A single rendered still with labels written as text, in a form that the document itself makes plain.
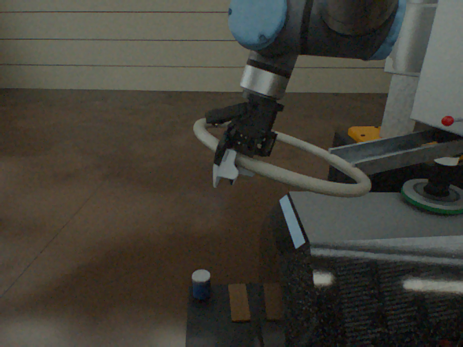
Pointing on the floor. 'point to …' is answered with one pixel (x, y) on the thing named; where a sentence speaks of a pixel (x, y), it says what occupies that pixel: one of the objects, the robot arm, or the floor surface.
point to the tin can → (201, 284)
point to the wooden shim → (238, 303)
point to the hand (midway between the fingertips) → (222, 180)
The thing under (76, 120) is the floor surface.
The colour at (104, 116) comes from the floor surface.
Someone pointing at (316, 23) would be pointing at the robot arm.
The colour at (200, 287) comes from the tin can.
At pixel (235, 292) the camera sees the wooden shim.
